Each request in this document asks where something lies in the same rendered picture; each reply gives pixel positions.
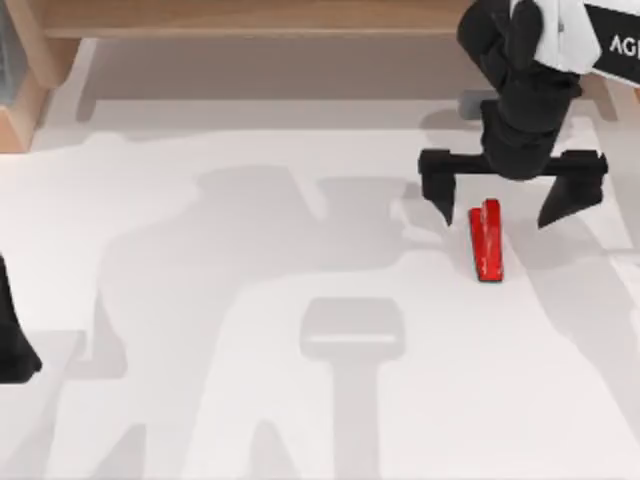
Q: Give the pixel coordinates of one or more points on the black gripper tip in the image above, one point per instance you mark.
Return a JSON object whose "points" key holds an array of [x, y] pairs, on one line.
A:
{"points": [[15, 340]]}

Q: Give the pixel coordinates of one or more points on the wooden cupboard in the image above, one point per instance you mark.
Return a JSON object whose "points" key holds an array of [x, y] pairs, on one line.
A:
{"points": [[200, 17]]}

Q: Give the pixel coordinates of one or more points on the pale grey rounded box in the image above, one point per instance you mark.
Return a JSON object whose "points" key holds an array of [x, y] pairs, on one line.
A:
{"points": [[472, 104]]}

